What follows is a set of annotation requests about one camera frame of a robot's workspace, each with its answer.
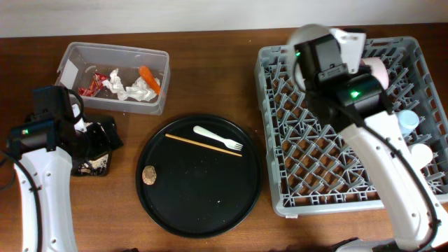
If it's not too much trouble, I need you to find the red foil snack wrapper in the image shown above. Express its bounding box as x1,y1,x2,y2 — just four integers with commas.
78,73,109,97

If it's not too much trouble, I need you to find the white paper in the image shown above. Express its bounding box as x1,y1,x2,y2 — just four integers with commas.
101,69,157,102

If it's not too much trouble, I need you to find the brown round cookie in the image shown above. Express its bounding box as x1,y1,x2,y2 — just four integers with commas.
141,165,157,186

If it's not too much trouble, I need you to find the wooden chopstick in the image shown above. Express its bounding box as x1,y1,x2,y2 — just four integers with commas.
165,134,242,157

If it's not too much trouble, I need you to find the orange carrot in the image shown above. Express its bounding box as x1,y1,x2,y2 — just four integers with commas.
139,66,161,95

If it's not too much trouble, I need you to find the white plastic fork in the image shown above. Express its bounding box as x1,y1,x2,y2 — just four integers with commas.
193,125,243,151

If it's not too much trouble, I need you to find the grey plate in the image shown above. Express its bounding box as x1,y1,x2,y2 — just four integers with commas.
286,24,330,90

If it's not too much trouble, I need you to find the pink bowl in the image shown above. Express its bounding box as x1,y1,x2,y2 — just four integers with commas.
361,57,389,90

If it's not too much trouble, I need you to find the light blue cup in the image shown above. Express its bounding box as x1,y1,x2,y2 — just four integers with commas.
397,110,419,137

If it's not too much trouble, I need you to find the white cup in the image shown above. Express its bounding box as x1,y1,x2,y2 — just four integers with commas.
408,143,433,171

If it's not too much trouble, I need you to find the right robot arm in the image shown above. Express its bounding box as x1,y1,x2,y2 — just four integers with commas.
288,24,447,251

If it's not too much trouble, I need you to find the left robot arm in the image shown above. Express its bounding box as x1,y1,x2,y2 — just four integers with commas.
4,85,123,251

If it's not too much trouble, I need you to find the grey dishwasher rack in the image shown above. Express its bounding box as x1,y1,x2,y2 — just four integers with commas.
255,37,447,218

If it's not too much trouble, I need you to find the black rectangular tray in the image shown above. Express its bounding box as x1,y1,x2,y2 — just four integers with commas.
71,115,123,176

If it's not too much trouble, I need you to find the clear plastic bin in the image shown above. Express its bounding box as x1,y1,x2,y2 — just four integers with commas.
55,42,171,116

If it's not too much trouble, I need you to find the round black tray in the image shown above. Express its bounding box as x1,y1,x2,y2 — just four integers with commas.
136,114,263,238

